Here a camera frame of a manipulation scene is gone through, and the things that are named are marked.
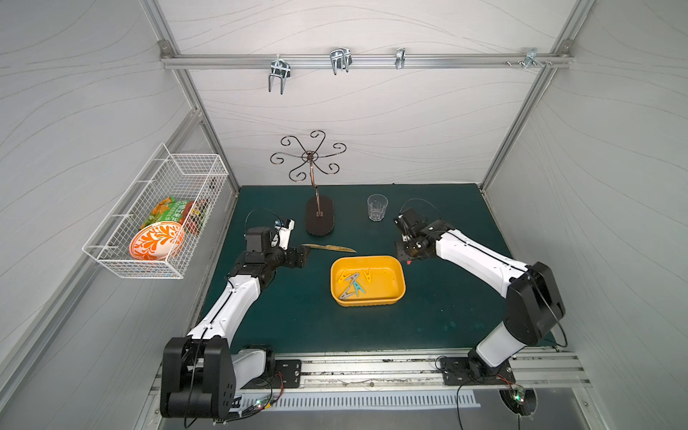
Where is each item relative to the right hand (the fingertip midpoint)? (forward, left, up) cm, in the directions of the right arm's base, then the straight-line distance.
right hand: (405, 249), depth 88 cm
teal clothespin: (-11, +16, -8) cm, 21 cm away
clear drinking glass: (+26, +9, -7) cm, 28 cm away
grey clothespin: (-13, +19, -9) cm, 25 cm away
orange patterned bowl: (-15, +64, +23) cm, 70 cm away
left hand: (-2, +35, +4) cm, 36 cm away
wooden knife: (+6, +26, -11) cm, 29 cm away
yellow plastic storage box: (-9, +6, -11) cm, 15 cm away
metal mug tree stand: (+21, +32, +21) cm, 44 cm away
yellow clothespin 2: (-7, +21, -9) cm, 24 cm away
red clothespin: (-4, -1, -1) cm, 5 cm away
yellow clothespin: (-6, +12, -9) cm, 17 cm away
